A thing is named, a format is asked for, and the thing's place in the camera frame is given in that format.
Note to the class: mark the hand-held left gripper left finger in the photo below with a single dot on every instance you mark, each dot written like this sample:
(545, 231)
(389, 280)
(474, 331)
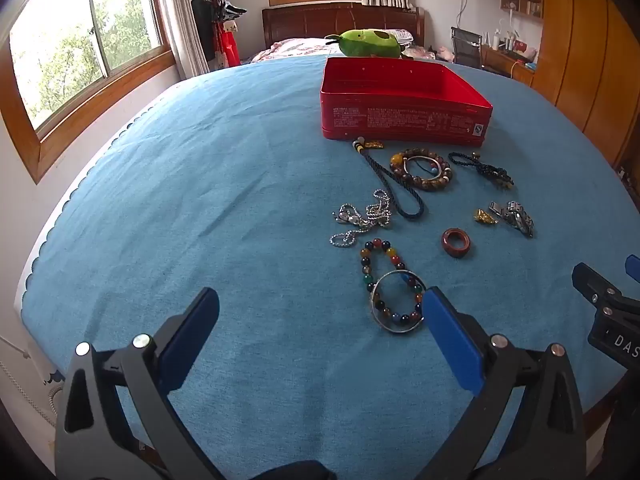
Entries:
(187, 330)

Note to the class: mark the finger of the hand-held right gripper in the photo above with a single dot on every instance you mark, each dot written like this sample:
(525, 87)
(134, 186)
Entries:
(595, 287)
(634, 267)

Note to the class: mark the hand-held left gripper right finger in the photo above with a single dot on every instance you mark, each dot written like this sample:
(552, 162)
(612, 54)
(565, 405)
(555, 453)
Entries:
(450, 340)

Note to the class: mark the plain silver bangle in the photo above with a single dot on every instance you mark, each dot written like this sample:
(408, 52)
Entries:
(393, 328)

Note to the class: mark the silver wristwatch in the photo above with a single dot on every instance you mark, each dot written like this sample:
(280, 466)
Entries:
(517, 217)

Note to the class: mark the gold nugget charm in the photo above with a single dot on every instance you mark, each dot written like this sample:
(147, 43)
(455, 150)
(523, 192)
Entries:
(485, 217)

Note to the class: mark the thin silver bangle with beads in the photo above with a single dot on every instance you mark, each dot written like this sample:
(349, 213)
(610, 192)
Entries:
(431, 173)

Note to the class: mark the red tin box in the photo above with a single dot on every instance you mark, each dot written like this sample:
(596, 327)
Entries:
(400, 105)

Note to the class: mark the blue tablecloth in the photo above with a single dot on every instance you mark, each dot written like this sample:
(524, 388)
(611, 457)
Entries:
(225, 210)

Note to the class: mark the wooden wardrobe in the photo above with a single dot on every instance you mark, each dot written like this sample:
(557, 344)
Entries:
(580, 50)

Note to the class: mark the wooden desk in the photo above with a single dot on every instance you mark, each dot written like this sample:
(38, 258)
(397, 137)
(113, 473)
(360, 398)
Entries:
(505, 62)

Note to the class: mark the black office chair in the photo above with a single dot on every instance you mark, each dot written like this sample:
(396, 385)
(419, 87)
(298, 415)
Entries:
(465, 45)

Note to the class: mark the red bag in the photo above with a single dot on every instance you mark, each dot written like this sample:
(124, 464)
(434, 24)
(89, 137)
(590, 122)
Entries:
(231, 47)

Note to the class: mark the pink patterned bedding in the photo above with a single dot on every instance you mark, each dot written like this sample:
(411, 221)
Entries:
(295, 47)

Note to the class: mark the black coat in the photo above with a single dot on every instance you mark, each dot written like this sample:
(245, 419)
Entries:
(202, 25)

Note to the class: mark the green avocado plush toy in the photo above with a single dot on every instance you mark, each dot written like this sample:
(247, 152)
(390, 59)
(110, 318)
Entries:
(370, 42)

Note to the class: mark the dark wooden headboard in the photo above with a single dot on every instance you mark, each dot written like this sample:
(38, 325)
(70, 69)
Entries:
(310, 22)

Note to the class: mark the large wooden frame window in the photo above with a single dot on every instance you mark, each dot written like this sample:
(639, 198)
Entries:
(75, 35)

